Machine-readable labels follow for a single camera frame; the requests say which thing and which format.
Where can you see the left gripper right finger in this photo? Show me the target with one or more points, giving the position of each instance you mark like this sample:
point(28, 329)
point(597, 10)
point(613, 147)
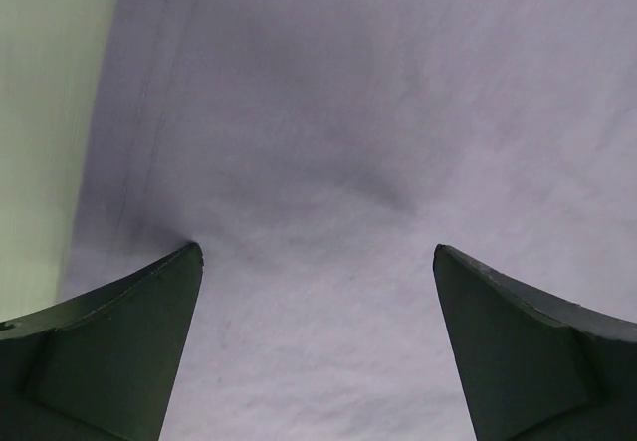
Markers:
point(534, 366)

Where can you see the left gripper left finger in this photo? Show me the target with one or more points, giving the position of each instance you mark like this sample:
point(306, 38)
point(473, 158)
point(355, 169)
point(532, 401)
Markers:
point(102, 365)

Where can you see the purple t shirt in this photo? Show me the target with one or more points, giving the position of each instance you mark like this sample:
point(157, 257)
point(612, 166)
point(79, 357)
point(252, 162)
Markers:
point(318, 151)

